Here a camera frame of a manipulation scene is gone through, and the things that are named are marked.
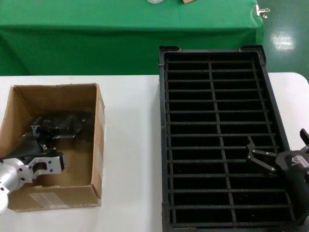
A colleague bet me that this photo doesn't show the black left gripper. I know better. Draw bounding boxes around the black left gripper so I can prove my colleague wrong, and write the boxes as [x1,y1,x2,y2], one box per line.
[9,124,58,160]

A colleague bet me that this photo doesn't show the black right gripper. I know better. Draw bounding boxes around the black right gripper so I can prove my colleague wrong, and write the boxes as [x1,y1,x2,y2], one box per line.
[246,129,309,194]

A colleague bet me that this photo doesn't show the translucent antistatic bag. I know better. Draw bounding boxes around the translucent antistatic bag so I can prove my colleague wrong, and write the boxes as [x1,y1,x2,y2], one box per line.
[33,111,95,145]

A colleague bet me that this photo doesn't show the open brown cardboard box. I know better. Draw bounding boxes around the open brown cardboard box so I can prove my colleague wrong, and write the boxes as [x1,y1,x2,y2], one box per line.
[0,83,107,213]

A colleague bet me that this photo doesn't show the black slotted container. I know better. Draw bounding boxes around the black slotted container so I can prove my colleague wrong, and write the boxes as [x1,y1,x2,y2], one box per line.
[158,45,306,232]

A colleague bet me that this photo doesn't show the green tablecloth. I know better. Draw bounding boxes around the green tablecloth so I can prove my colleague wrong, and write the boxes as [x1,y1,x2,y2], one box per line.
[0,0,264,77]

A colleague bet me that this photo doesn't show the metal binder clip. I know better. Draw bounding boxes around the metal binder clip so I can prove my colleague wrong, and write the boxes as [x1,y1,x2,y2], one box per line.
[253,4,270,19]

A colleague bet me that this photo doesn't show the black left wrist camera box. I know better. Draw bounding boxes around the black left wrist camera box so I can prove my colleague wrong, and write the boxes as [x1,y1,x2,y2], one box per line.
[56,151,67,173]

